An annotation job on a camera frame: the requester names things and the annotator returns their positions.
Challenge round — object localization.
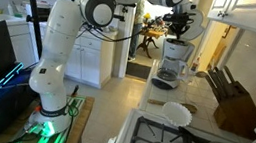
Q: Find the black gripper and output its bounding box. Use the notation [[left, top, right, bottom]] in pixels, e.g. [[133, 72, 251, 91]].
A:
[[168, 10, 194, 42]]

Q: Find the black filter basket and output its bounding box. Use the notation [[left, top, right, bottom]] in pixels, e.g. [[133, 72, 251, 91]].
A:
[[169, 36, 189, 46]]

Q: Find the white drip coffee machine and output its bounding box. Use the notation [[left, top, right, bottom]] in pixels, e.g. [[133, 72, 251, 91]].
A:
[[150, 5, 208, 94]]

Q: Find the glass coffee carafe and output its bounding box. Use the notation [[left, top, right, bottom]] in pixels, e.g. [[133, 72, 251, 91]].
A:
[[155, 57, 192, 85]]

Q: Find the wooden dining table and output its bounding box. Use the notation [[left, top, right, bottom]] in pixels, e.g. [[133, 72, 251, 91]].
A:
[[135, 25, 169, 61]]

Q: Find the yellow table lamp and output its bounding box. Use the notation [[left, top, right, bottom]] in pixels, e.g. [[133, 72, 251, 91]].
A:
[[142, 11, 153, 25]]

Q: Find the small sauce bottle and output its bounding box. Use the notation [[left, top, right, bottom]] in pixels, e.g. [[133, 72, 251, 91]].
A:
[[191, 54, 202, 73]]

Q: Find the standing person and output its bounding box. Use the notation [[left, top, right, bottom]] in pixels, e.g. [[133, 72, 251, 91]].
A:
[[128, 0, 148, 63]]

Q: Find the dark door mat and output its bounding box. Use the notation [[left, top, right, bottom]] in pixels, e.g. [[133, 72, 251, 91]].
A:
[[124, 60, 153, 82]]

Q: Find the wooden spoon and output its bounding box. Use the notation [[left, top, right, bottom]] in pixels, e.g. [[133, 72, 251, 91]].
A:
[[146, 98, 199, 114]]

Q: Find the white plate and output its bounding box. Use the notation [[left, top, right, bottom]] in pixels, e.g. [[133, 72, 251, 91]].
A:
[[159, 100, 195, 129]]

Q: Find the white island cabinet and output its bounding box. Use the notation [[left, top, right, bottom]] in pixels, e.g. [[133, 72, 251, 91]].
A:
[[30, 18, 120, 91]]

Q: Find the large wooden knife block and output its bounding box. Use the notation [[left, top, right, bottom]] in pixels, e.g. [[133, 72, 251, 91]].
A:
[[210, 77, 256, 141]]

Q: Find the white gas stove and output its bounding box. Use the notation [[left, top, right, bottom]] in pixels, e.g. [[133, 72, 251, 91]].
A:
[[104, 86, 256, 143]]

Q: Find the wooden base board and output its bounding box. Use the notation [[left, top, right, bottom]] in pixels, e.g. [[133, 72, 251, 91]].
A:
[[0, 83, 96, 143]]

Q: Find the silver toaster oven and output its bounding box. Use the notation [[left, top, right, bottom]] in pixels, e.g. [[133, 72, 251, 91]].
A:
[[23, 0, 54, 24]]

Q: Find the white sink cabinet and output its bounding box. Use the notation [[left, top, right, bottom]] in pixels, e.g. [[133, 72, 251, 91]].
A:
[[1, 18, 44, 70]]

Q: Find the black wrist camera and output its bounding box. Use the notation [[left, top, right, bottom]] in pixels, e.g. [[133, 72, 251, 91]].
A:
[[162, 12, 174, 23]]

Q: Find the black stereo camera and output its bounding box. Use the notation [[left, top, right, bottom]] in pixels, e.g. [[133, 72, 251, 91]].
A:
[[116, 0, 138, 10]]

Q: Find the black handled knife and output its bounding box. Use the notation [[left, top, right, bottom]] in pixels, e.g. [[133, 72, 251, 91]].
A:
[[210, 66, 233, 94], [202, 71, 226, 103], [220, 65, 238, 84]]

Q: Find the black base cable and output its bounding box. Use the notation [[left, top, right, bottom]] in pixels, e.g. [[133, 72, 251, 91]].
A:
[[59, 82, 84, 143]]

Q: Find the black camera stand pole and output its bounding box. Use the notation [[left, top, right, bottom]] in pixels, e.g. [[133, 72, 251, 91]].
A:
[[12, 0, 51, 60]]

